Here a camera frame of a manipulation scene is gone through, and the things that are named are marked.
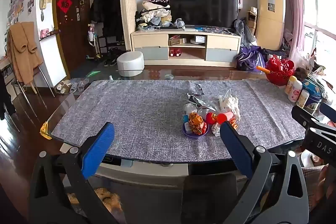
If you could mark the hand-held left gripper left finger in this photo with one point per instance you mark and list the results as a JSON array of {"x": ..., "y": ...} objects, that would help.
[{"x": 97, "y": 150}]

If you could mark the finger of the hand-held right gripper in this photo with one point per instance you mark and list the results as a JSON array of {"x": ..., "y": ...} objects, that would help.
[
  {"x": 305, "y": 117},
  {"x": 329, "y": 111}
]

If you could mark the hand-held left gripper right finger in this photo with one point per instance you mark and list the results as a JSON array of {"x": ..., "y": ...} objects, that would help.
[{"x": 236, "y": 146}]

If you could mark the orange and white wrapper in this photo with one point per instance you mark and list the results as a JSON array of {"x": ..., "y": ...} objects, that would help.
[{"x": 215, "y": 129}]

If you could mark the pink paper cup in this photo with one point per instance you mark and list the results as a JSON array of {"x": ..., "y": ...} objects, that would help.
[{"x": 227, "y": 117}]

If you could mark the red candy wrapper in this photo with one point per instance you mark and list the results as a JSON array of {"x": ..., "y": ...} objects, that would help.
[{"x": 210, "y": 119}]

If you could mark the white plastic bag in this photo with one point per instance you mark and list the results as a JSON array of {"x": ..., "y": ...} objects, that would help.
[{"x": 231, "y": 104}]

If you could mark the purple plastic bowl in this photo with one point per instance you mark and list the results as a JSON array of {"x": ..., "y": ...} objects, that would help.
[{"x": 195, "y": 134}]

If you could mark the orange snack wrapper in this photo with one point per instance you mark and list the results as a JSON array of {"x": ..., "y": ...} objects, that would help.
[{"x": 197, "y": 121}]

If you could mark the silver foil wrapper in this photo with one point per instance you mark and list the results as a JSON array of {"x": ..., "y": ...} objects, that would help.
[{"x": 195, "y": 94}]

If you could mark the person's right forearm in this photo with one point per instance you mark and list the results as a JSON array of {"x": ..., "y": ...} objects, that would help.
[{"x": 312, "y": 188}]

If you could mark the white bottle with yellow label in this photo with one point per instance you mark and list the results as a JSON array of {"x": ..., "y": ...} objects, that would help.
[{"x": 303, "y": 99}]

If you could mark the blue round tin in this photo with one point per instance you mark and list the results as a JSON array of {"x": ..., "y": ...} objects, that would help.
[{"x": 313, "y": 100}]

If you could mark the white bottle with pink label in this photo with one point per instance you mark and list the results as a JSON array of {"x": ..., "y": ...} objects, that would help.
[
  {"x": 290, "y": 85},
  {"x": 295, "y": 91}
]

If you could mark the brown fluffy cloth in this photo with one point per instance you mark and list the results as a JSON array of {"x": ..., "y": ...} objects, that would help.
[{"x": 107, "y": 196}]

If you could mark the red woven basket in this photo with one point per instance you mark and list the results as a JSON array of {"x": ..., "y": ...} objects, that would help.
[{"x": 279, "y": 73}]

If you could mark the white table base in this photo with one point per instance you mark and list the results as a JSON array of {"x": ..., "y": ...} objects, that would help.
[{"x": 147, "y": 170}]

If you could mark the grey woven table cloth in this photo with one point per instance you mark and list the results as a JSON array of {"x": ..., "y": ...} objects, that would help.
[{"x": 136, "y": 113}]

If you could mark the yellow table corner guard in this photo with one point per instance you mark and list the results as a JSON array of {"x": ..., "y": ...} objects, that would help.
[{"x": 46, "y": 132}]

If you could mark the pile of slippers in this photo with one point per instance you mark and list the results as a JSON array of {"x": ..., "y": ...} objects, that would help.
[{"x": 71, "y": 85}]

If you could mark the green paper kite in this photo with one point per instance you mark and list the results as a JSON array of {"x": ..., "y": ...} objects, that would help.
[{"x": 94, "y": 73}]

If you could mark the purple bag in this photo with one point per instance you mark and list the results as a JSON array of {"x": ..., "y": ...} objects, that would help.
[{"x": 250, "y": 58}]

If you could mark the white round stool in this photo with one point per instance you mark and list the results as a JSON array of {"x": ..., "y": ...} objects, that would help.
[{"x": 130, "y": 62}]

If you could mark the window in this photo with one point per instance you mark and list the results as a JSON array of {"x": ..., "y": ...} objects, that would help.
[{"x": 320, "y": 16}]

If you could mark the white side cabinet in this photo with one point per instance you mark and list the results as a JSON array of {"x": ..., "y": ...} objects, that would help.
[{"x": 56, "y": 58}]

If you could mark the grey plastic bag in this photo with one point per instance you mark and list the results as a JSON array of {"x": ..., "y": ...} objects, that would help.
[{"x": 242, "y": 31}]

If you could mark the stack of cardboard boxes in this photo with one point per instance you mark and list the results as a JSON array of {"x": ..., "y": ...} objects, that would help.
[{"x": 252, "y": 20}]

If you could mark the cream standing air conditioner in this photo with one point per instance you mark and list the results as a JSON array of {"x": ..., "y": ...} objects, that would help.
[{"x": 270, "y": 11}]

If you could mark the dark brown door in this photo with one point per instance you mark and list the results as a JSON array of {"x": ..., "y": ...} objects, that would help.
[{"x": 71, "y": 37}]

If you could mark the beige television cabinet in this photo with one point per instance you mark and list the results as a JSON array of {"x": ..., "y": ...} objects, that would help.
[{"x": 151, "y": 40}]

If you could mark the brown coat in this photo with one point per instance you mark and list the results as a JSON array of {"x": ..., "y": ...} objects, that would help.
[{"x": 22, "y": 50}]

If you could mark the black flat television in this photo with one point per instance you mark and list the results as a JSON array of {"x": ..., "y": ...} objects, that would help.
[{"x": 203, "y": 7}]

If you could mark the beige folding screen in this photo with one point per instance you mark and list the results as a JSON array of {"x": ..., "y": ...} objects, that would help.
[{"x": 128, "y": 6}]

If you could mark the pile of folded clothes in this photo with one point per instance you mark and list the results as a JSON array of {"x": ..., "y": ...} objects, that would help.
[{"x": 155, "y": 12}]

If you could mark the red diamond door sign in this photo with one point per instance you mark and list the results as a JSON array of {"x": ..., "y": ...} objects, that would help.
[{"x": 64, "y": 3}]

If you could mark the metal frame chair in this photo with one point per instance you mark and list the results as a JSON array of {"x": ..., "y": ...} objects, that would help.
[{"x": 39, "y": 79}]

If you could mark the wall intercom phone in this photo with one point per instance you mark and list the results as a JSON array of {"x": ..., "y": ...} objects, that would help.
[{"x": 42, "y": 1}]

